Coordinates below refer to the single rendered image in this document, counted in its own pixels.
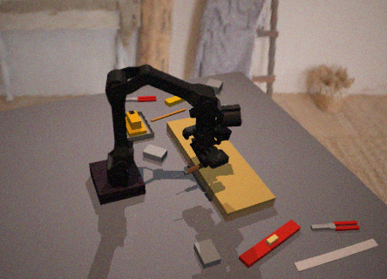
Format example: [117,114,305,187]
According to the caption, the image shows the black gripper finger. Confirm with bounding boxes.
[190,143,204,163]
[199,153,208,168]

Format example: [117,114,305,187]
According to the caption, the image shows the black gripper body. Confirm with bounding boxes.
[182,125,229,169]

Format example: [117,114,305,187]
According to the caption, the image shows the red long flat bar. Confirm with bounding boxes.
[239,220,301,268]

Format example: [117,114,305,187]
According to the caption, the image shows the beige flat strip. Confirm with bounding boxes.
[295,239,378,272]

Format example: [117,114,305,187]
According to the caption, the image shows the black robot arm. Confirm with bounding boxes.
[105,65,242,188]

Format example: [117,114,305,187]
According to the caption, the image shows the tan floor panel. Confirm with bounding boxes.
[166,118,276,222]

